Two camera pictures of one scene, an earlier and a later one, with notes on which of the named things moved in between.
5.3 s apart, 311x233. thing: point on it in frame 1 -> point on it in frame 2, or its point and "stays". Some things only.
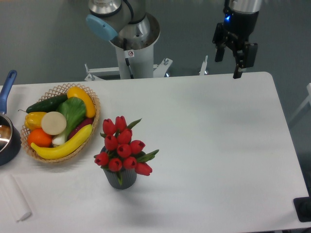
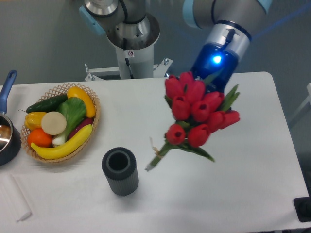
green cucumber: x=48 y=105 stays
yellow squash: x=76 y=91 stays
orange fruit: x=39 y=138 stays
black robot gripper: x=237 y=30 -> x=215 y=66
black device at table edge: x=302 y=208 stays
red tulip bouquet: x=121 y=151 -> x=196 y=111
